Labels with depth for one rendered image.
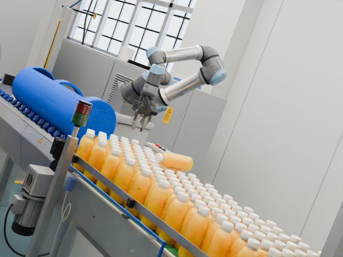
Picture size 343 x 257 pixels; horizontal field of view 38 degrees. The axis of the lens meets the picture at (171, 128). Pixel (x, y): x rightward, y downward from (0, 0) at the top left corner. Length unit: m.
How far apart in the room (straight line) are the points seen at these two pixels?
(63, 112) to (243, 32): 3.14
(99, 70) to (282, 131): 1.96
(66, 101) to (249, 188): 2.92
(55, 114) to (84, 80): 2.47
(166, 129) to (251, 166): 1.29
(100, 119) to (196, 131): 1.83
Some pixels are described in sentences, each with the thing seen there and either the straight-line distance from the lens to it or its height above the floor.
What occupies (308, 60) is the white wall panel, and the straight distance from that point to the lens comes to 5.16.
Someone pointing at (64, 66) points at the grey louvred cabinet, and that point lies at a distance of 5.57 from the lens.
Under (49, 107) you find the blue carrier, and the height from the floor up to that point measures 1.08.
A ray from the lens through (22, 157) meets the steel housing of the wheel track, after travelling 3.15.
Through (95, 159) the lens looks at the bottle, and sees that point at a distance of 2.31.
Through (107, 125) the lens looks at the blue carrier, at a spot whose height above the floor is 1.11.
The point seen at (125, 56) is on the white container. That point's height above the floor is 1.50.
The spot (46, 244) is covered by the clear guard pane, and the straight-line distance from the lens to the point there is 2.39.
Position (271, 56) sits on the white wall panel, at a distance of 5.37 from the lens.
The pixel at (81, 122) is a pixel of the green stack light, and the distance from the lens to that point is 2.10.
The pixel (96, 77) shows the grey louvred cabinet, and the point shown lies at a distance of 5.11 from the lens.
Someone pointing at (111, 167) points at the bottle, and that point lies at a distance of 2.20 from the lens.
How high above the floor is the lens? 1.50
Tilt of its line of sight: 6 degrees down
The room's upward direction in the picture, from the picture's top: 20 degrees clockwise
